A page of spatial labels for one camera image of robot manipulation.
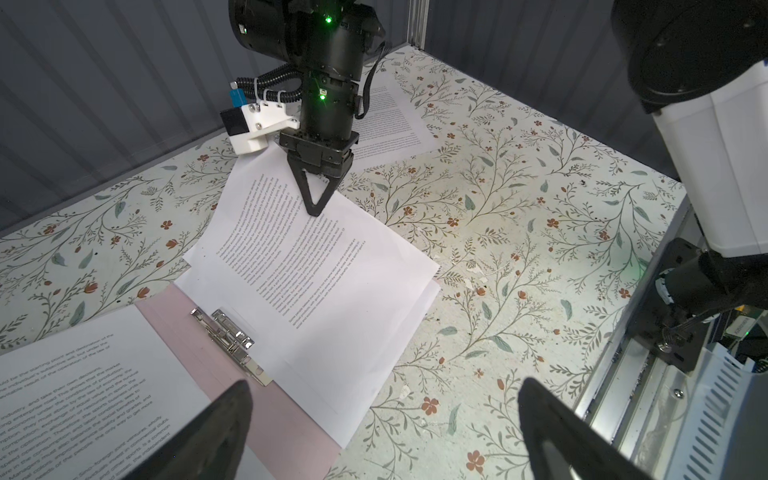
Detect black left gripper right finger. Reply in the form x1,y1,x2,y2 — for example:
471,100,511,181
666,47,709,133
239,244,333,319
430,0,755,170
518,378,649,480

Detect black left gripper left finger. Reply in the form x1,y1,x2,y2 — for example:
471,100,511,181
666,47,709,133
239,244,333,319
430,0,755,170
126,380,253,479

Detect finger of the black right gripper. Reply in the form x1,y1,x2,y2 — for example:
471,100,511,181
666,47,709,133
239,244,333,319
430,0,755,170
288,157,344,217

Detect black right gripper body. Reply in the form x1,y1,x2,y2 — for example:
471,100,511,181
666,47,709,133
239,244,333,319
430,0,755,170
280,23,363,177

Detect pink file folder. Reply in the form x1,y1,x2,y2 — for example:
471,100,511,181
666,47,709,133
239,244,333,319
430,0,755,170
135,285,341,479

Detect printed paper sheet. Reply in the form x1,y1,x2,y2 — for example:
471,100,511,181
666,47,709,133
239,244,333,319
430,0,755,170
0,304,277,480
173,140,441,415
175,267,440,448
350,72,438,173

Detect printed paper sheet front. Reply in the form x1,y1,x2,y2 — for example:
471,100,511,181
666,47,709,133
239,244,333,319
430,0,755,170
175,267,440,448

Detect white ventilation grille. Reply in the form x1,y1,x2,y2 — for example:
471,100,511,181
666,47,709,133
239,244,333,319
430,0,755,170
665,344,754,480

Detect floral table mat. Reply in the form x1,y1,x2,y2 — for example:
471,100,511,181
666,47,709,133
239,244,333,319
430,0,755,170
1,47,684,479

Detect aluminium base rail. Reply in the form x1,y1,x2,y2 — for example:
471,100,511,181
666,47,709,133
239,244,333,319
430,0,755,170
572,191,768,480

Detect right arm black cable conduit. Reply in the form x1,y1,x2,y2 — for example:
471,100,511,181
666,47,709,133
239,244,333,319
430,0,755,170
233,62,307,106

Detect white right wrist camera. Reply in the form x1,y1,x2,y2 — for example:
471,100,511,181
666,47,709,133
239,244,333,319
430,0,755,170
220,82,300,156

